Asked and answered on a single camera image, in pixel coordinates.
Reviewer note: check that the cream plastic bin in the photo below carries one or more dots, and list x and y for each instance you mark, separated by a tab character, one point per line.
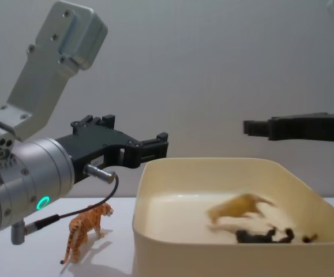
169	254

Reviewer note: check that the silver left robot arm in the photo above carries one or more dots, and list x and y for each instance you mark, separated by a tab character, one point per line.
39	164

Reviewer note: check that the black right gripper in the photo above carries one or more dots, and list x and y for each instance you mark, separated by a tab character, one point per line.
305	127

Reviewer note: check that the yellow toy animal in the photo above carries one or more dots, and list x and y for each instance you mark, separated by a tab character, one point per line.
238	205

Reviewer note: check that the small dark brown toy animal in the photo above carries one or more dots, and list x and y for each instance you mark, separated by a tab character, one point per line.
310	237

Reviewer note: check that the orange striped toy tiger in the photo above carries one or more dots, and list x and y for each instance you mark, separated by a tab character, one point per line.
83	225

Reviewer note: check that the white toy animal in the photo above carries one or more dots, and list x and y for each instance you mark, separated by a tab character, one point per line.
241	224

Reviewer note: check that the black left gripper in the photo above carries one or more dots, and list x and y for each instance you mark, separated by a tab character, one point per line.
97	144

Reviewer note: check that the black toy animal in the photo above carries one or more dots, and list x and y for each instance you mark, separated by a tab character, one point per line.
250	237

